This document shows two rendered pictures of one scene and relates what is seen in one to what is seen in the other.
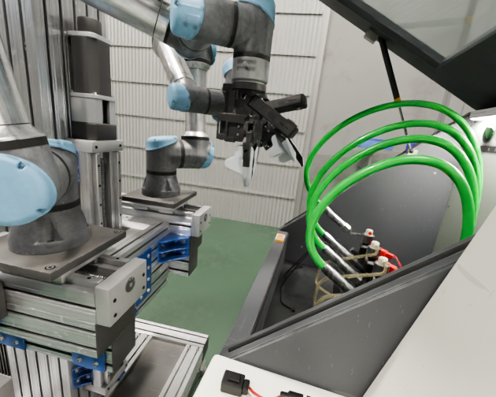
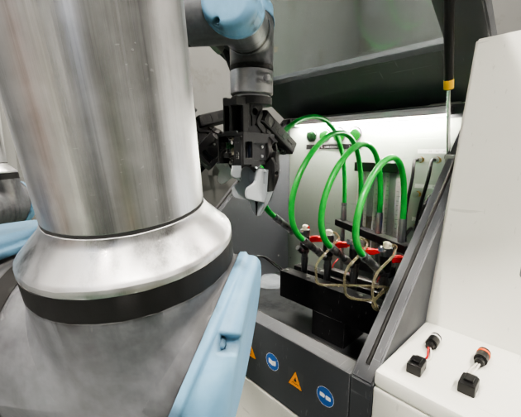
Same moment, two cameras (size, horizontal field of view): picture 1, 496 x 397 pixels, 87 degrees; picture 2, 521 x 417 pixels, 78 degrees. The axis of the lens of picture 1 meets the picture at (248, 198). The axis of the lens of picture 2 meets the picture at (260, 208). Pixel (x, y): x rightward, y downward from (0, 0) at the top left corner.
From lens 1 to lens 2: 57 cm
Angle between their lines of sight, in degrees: 57
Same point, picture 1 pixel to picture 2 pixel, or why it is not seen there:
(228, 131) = (252, 154)
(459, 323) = (475, 232)
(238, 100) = (250, 116)
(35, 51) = not seen: outside the picture
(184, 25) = (250, 24)
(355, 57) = not seen: hidden behind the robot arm
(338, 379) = (419, 316)
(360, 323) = (426, 268)
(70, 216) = not seen: hidden behind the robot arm
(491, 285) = (481, 208)
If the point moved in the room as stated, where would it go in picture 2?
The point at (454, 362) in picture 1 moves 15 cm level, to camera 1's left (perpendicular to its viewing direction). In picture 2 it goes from (487, 249) to (493, 275)
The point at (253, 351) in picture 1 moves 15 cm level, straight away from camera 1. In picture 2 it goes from (392, 340) to (314, 313)
